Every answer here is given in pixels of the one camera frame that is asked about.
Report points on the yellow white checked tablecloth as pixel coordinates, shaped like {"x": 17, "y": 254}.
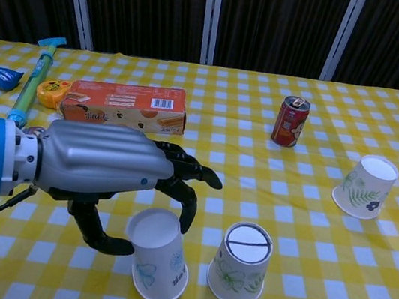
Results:
{"x": 283, "y": 246}

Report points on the green blue toy water pump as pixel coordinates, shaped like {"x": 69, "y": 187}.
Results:
{"x": 36, "y": 74}

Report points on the white cup blue flower print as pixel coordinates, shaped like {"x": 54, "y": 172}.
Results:
{"x": 160, "y": 264}

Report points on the yellow snack packet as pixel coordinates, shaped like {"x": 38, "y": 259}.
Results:
{"x": 52, "y": 93}

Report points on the orange biscuit box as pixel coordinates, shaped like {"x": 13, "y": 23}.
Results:
{"x": 123, "y": 103}

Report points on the white cup green leaf print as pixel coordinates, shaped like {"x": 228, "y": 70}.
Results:
{"x": 366, "y": 187}

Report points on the white cup line-marked bottom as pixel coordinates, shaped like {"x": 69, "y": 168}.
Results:
{"x": 237, "y": 273}

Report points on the red drink can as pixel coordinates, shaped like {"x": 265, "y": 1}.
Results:
{"x": 290, "y": 124}

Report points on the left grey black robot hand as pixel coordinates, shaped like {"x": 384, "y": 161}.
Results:
{"x": 99, "y": 156}

